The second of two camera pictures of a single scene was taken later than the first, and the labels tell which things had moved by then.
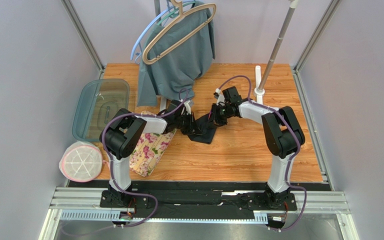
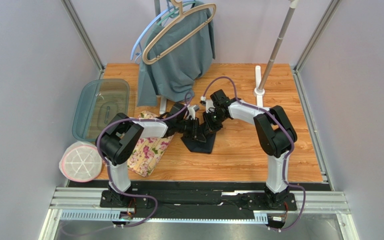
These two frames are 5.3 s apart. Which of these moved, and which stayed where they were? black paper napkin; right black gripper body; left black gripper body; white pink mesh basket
Moved: black paper napkin
Stayed: right black gripper body; left black gripper body; white pink mesh basket
